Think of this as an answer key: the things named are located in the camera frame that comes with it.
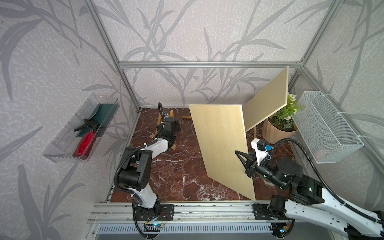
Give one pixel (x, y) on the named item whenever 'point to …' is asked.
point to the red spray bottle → (87, 141)
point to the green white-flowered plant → (284, 117)
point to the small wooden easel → (171, 115)
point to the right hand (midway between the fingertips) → (236, 151)
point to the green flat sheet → (100, 120)
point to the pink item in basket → (319, 154)
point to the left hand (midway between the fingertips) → (169, 121)
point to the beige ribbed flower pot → (274, 135)
